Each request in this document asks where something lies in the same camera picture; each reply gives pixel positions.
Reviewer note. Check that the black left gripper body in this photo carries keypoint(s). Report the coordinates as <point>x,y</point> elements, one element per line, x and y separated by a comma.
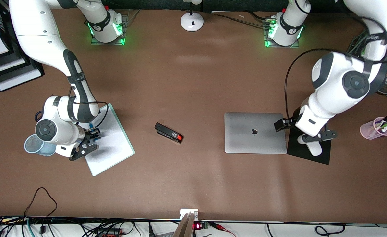
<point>289,122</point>

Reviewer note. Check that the blue marker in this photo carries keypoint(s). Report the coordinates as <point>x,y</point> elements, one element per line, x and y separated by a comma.
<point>91,125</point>

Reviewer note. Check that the silver laptop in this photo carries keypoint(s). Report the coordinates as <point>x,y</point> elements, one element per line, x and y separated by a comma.
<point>246,138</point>

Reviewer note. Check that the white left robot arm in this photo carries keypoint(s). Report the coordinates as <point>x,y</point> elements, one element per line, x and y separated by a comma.
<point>338,79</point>

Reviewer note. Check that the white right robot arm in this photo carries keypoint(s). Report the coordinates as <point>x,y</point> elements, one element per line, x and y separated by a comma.
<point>38,33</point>

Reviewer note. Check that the black purple marker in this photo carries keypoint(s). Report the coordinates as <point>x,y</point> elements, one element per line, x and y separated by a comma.
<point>386,117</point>

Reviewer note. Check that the white clipboard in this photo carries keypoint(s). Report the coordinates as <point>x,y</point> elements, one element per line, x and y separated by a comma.
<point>114,148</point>

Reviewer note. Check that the white computer mouse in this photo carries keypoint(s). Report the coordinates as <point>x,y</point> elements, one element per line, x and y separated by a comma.
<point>315,149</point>

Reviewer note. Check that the black mouse pad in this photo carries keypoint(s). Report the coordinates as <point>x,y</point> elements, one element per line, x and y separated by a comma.
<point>311,160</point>

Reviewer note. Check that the black scissors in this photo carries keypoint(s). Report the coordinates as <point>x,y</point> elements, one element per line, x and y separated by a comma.
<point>36,115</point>

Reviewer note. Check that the blue mesh pen cup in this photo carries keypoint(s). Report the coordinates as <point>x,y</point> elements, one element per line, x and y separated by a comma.
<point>30,146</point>

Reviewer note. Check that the black stapler red tip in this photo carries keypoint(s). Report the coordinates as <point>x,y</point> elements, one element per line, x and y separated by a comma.
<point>167,132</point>

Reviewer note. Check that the pink pen cup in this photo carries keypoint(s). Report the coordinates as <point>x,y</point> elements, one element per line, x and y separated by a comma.
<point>367,130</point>

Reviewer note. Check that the white capped pen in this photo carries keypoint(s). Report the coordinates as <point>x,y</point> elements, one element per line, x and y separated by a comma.
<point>384,129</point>

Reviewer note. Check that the orange terminal block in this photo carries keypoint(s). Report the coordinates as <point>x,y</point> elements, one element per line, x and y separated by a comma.
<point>109,233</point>

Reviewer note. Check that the black stacked paper tray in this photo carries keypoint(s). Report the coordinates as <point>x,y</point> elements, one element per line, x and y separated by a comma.
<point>15,65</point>

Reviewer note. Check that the circuit board red display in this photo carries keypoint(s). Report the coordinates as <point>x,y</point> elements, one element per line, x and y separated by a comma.
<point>197,226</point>

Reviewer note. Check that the white lamp base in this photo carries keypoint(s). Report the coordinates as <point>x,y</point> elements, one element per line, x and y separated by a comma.
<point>192,21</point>

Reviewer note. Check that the black right camera bracket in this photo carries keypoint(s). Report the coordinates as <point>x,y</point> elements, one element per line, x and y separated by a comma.
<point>83,153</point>

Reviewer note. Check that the black camera bracket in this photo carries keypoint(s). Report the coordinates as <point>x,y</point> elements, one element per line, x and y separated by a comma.
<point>83,153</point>
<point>321,136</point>

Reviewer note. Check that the black left camera bracket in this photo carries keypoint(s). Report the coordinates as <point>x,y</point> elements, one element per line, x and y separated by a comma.
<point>321,136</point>

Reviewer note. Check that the white post bracket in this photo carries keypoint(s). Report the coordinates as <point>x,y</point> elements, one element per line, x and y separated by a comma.
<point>184,211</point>

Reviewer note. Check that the grey camera post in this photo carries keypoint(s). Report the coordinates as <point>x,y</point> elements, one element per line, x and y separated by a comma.
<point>185,227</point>

